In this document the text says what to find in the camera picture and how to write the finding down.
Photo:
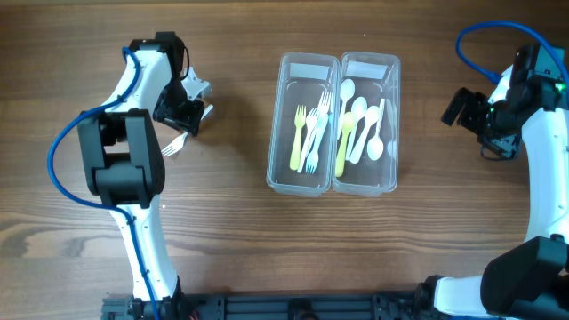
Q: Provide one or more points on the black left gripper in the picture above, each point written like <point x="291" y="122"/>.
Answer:
<point x="180" y="117"/>

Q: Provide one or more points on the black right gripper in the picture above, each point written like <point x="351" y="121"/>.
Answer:
<point x="476" y="114"/>

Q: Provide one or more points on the white plastic fork small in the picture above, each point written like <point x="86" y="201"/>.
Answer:
<point x="178" y="143"/>

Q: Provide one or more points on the white plastic spoon thin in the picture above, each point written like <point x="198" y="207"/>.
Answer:
<point x="375" y="144"/>

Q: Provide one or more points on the white plastic spoon thick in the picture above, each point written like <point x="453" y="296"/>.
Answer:
<point x="372" y="115"/>

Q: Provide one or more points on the yellow plastic fork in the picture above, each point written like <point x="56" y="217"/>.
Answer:
<point x="299" y="122"/>

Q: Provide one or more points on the yellow plastic spoon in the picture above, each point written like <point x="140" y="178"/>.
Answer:
<point x="346" y="129"/>

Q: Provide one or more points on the light blue plastic fork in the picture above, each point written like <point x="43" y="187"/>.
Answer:
<point x="313" y="156"/>

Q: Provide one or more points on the white plastic fork long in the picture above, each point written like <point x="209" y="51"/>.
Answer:
<point x="311" y="123"/>

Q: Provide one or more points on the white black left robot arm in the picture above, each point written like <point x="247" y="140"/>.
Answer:
<point x="124" y="166"/>

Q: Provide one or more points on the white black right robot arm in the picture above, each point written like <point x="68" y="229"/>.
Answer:
<point x="527" y="109"/>

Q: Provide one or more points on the clear plastic container right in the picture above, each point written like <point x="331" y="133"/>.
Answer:
<point x="376" y="76"/>

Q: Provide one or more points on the clear plastic container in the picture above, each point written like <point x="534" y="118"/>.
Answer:
<point x="301" y="80"/>
<point x="376" y="76"/>

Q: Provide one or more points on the clear plastic container left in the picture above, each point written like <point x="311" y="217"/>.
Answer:
<point x="301" y="80"/>

